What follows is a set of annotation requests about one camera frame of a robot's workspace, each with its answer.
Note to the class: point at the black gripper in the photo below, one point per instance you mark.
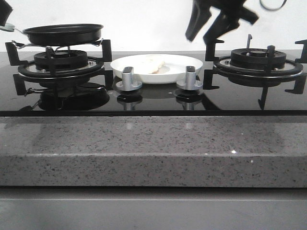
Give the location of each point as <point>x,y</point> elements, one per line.
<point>228,19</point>

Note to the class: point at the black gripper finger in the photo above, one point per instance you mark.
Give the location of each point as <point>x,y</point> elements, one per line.
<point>5,11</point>

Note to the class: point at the black frying pan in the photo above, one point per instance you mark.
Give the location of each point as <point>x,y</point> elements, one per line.
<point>64,34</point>

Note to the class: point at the white fried egg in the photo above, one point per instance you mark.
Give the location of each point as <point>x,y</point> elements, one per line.
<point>150,64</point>

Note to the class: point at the white round plate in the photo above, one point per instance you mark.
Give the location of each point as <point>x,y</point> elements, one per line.
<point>173,70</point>

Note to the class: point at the left black pan support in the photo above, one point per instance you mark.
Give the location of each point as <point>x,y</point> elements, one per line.
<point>15,61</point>

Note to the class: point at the right black gas burner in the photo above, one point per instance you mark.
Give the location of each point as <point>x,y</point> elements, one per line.
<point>256,62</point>

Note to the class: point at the black gas burner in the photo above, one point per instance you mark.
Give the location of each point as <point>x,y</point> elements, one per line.
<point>256,62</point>
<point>63,64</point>

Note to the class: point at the silver right stove knob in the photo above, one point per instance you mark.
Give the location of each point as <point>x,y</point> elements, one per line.
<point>190,83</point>

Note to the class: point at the silver stove knob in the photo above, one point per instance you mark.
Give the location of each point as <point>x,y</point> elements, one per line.
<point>190,83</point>
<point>129,81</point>

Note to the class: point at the left black gas burner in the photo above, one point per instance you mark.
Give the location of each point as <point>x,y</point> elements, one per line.
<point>63,64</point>

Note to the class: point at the silver left stove knob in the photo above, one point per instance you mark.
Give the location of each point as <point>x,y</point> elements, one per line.
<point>129,81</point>

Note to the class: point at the black glass cooktop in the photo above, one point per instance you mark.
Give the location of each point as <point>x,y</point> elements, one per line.
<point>284,92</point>

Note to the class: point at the grey cabinet front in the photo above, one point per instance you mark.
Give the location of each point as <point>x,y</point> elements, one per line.
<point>152,209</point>

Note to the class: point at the chrome wire trivet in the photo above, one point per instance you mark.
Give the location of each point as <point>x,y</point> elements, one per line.
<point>21,45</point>

